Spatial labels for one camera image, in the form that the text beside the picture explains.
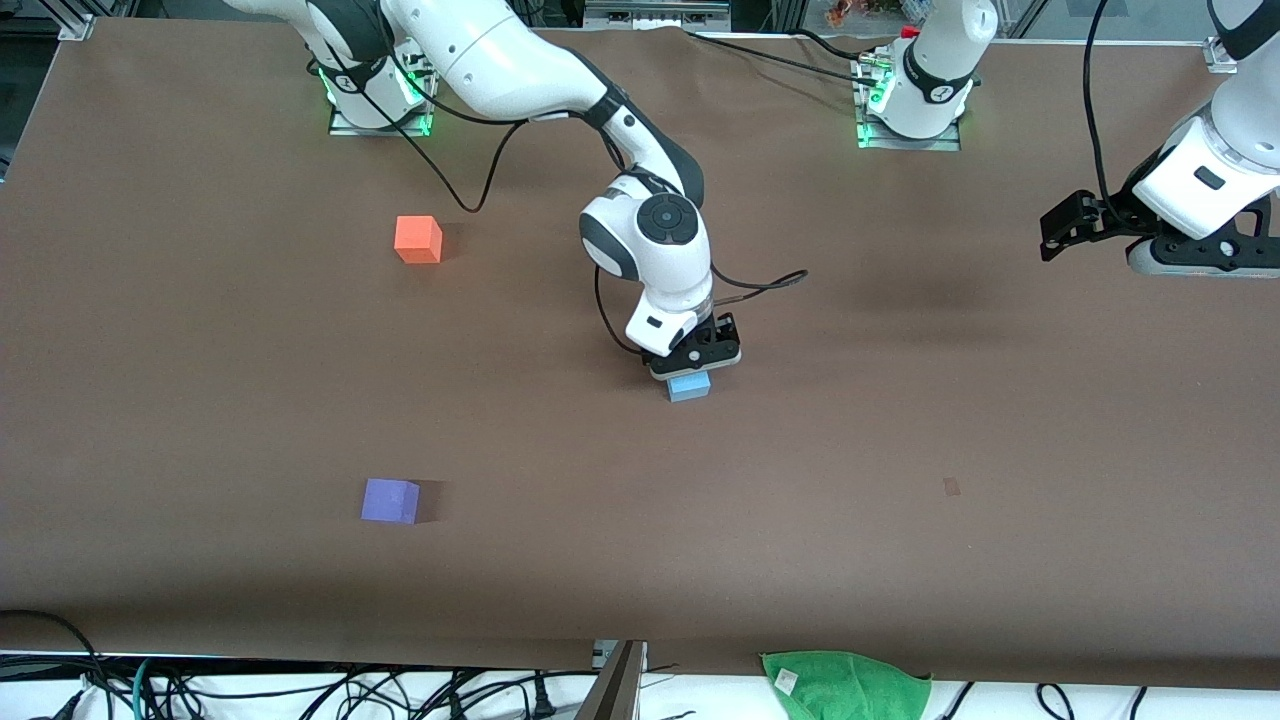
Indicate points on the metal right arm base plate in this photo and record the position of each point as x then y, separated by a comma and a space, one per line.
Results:
345, 128

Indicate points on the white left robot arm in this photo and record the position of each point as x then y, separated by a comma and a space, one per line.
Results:
1225, 160

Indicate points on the aluminium frame rail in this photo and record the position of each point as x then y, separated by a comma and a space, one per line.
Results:
655, 14

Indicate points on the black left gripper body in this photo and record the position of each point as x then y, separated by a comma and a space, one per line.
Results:
1113, 214

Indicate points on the orange toy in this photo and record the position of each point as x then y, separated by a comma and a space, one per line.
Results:
850, 10

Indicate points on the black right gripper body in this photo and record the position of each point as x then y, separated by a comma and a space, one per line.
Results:
722, 330

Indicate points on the aluminium profile bar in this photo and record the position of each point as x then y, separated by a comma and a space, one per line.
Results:
612, 695

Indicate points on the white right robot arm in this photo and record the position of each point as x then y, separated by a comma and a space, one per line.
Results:
500, 60

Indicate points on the orange foam block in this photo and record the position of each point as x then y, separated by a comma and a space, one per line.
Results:
417, 240

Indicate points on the green microfibre cloth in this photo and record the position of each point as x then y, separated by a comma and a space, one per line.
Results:
850, 690

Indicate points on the blue foam block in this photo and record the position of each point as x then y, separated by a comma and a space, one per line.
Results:
689, 389

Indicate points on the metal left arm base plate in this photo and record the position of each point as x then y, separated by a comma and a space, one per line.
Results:
950, 143

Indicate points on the purple foam block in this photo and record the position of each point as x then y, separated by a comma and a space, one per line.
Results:
389, 501

